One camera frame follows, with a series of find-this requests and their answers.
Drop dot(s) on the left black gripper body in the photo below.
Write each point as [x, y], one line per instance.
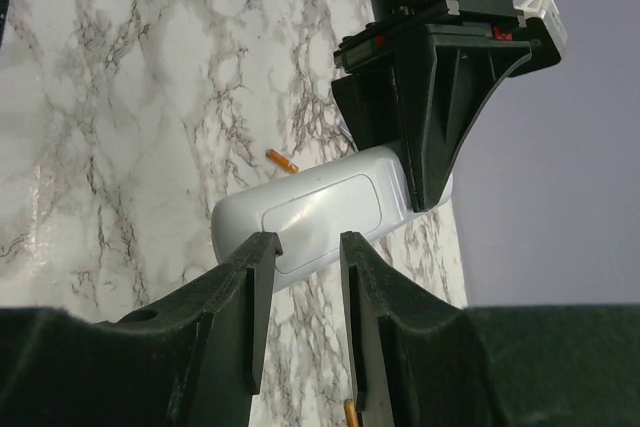
[497, 20]

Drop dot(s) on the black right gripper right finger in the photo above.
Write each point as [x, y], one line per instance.
[418, 361]

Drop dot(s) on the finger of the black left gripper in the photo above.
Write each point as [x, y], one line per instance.
[369, 104]
[443, 84]

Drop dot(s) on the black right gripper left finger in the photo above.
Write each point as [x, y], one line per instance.
[192, 358]

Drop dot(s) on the white remote control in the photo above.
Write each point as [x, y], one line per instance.
[365, 192]

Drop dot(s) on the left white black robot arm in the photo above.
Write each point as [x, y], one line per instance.
[421, 72]

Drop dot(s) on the orange AA battery near box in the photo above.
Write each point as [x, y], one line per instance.
[351, 414]

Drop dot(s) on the orange battery mid table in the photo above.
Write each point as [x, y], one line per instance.
[283, 162]

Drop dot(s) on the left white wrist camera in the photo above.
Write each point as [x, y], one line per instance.
[545, 14]

